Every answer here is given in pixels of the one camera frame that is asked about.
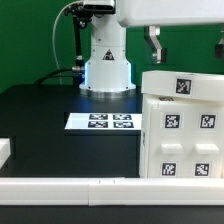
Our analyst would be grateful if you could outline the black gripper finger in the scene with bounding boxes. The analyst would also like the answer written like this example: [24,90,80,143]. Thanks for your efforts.
[144,26,167,64]
[215,30,224,59]

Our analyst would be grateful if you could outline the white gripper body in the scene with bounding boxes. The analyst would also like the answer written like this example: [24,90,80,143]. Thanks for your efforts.
[116,0,224,27]

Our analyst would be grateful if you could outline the white cabinet drawer block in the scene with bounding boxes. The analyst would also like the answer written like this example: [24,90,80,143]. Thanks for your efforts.
[142,70,224,102]

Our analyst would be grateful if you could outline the small white cabinet panel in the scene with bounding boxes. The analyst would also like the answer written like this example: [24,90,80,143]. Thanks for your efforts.
[185,103,224,178]

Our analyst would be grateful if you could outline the long white cabinet door panel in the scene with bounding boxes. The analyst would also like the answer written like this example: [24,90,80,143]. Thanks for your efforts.
[146,102,184,178]

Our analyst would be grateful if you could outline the white cabinet body box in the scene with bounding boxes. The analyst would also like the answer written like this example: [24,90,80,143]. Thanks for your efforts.
[139,94,224,178]

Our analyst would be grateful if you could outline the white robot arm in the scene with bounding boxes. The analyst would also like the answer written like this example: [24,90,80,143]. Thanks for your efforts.
[80,0,224,98]

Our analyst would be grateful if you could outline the white sheet with fiducial markers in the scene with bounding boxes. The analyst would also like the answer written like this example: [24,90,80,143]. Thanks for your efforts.
[65,113,142,131]

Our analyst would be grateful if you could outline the grey cable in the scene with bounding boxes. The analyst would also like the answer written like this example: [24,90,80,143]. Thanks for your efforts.
[52,1,84,76]

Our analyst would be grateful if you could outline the black cable bundle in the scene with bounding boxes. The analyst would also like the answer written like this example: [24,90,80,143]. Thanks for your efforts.
[33,66,84,87]

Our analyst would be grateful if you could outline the white front border rail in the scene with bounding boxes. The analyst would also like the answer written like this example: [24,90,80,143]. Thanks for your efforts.
[0,178,224,206]

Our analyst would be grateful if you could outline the white border rail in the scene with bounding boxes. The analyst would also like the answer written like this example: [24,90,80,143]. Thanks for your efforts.
[0,178,224,206]
[0,138,11,169]

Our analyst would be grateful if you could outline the white left border rail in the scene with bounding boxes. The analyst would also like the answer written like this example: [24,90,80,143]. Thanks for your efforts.
[0,138,11,169]

